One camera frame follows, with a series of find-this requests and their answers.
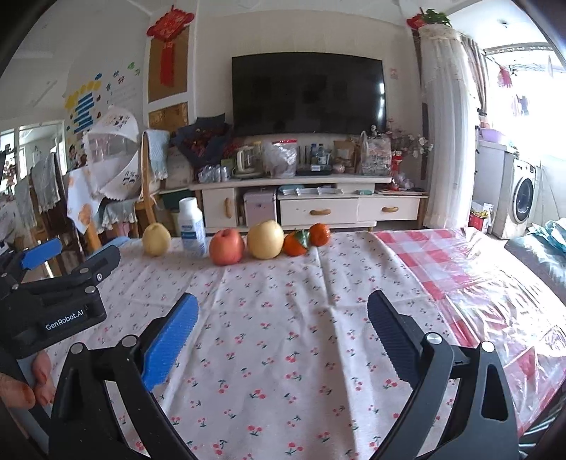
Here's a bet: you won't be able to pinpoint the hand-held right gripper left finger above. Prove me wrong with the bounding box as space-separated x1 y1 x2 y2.
48 291 201 460

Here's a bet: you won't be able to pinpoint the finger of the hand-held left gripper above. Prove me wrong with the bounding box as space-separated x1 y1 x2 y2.
0 237 63 289
54 244 121 289

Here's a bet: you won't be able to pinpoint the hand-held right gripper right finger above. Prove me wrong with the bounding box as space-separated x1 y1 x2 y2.
366 289 521 460

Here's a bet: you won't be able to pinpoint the person's left hand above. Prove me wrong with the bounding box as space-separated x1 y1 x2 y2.
0 351 57 410

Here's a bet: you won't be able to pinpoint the small yellow pear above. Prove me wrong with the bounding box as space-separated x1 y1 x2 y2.
142 222 172 257

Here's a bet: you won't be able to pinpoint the dining table orange print cloth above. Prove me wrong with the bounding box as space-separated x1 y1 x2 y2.
66 168 104 235

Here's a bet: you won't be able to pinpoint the dark chair grey lace cover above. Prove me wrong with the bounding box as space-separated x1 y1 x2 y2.
30 153 63 217

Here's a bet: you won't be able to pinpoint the white bottle with blue label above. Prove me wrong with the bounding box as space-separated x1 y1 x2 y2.
178 197 208 256

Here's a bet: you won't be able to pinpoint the red checked table cover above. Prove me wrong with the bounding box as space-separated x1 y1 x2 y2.
374 228 566 438

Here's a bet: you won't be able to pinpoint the cherry print tablecloth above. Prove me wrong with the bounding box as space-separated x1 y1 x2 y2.
44 228 461 460

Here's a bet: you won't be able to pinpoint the red apple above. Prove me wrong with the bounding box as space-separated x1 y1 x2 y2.
209 228 245 266

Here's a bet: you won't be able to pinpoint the mesh food cover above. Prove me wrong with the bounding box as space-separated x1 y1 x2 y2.
82 105 143 200

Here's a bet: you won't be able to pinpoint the white printed sack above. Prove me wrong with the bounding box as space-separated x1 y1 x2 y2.
166 146 195 189

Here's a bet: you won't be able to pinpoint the plain orange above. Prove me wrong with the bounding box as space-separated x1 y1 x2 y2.
308 222 331 247

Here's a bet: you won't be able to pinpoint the light blue towel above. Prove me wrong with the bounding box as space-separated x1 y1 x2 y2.
144 130 171 180

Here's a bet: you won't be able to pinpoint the orange with green leaf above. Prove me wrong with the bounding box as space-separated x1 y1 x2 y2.
283 229 311 257

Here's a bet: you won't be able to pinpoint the large yellow pear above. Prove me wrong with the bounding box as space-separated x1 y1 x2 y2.
247 220 285 260

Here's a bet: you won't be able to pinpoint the set of glass cups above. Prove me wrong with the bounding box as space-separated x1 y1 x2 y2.
198 163 233 183

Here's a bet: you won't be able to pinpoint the white television cabinet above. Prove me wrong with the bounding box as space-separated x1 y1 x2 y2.
190 174 429 231

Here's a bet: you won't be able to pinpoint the dark wrapped flower bouquet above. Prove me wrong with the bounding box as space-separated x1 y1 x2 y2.
172 116 233 175

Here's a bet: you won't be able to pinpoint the pink storage box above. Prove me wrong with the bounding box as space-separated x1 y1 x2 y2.
243 188 278 228

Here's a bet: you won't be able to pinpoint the grey sofa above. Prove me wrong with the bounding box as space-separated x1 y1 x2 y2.
504 234 566 301

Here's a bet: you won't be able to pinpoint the white kettle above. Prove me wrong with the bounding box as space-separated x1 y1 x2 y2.
233 145 264 178

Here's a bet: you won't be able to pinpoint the large clear snack bag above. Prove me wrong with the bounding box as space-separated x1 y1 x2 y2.
359 130 393 177

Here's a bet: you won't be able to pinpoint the brown paper bag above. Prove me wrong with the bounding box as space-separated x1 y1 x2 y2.
333 139 358 173

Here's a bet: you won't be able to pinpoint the white washing machine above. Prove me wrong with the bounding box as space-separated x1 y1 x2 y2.
491 153 538 240

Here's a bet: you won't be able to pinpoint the artificial white flowers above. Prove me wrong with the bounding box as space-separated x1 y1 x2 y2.
387 119 434 160

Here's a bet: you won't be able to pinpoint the clear plastic food bag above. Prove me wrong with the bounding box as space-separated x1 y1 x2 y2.
263 140 298 178

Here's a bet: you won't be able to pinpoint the standing air conditioner lace cover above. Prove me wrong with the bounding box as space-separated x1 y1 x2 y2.
418 24 476 231

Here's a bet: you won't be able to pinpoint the black television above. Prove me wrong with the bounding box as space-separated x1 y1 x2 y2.
231 53 387 137

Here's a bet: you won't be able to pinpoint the red green plant decoration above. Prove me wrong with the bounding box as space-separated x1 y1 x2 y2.
407 9 452 29

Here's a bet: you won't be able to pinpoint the blue yellow wall stickers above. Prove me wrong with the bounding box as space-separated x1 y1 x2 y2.
64 80 103 133

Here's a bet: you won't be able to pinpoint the brown wall panel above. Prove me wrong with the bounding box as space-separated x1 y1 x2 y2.
147 27 190 131

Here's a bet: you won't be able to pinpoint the red knot wall decoration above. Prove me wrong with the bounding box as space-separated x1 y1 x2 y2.
146 9 195 87

